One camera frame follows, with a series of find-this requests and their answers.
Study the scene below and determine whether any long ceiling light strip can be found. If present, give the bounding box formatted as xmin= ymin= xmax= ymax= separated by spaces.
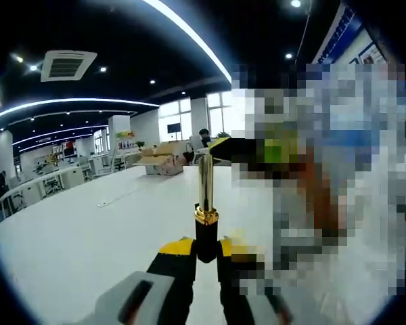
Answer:
xmin=143 ymin=0 xmax=233 ymax=85

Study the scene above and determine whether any open cardboard box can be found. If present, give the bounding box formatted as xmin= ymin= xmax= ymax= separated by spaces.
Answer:
xmin=133 ymin=141 xmax=186 ymax=176

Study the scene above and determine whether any row of white desks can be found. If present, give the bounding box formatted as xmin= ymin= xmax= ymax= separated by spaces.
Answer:
xmin=0 ymin=165 xmax=86 ymax=219

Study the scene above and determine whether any blue wall poster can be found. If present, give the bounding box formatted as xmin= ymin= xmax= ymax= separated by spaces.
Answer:
xmin=311 ymin=2 xmax=392 ymax=66

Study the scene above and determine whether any white ceiling air conditioner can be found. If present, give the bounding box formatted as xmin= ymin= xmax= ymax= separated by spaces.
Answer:
xmin=39 ymin=50 xmax=99 ymax=83

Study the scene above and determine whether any black and gold lipstick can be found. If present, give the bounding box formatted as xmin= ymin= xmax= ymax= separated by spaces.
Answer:
xmin=193 ymin=154 xmax=221 ymax=264

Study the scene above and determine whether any curved ceiling light strip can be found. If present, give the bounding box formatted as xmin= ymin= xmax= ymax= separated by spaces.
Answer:
xmin=0 ymin=97 xmax=160 ymax=123

